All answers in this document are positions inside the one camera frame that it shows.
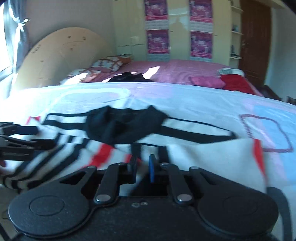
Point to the striped knit children's sweater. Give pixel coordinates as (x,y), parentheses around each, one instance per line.
(107,135)

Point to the magenta folded garment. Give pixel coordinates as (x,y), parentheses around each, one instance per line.
(207,81)

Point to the pink bed cover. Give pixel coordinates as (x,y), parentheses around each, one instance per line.
(174,71)

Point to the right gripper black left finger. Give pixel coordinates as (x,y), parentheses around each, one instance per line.
(114,176)

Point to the grey window curtain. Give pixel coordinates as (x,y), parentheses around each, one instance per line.
(16,35)

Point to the upper left pink poster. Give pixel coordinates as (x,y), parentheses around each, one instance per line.
(156,10)

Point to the cream built-in wardrobe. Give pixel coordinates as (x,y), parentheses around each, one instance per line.
(131,37)

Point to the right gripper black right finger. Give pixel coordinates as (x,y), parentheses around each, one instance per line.
(179,189)

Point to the pink poster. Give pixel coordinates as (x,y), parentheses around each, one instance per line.
(201,11)
(157,41)
(156,10)
(201,45)

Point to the lower right pink poster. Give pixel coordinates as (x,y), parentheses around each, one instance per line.
(201,45)

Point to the dark wooden chair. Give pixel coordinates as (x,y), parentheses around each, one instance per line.
(267,92)

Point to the white patterned garment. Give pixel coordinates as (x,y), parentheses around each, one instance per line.
(230,71)

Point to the black garment on bed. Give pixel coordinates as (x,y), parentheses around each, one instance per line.
(129,77)

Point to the light blue patterned bedsheet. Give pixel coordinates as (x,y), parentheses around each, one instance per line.
(222,209)

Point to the lower left pink poster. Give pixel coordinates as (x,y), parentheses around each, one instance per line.
(157,41)

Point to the upper right pink poster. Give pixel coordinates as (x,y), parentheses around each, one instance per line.
(201,11)

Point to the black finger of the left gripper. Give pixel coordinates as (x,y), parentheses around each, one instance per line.
(9,128)
(13,149)

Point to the patterned pillow by wardrobe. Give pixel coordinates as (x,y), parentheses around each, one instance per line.
(111,63)

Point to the beige rounded headboard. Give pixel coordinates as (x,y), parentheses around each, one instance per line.
(58,54)

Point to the dark brown wooden door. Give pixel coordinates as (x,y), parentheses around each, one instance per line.
(255,42)

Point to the patterned pillow near headboard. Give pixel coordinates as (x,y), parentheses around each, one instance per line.
(80,76)

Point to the red folded garment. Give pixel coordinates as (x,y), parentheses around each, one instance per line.
(234,82)

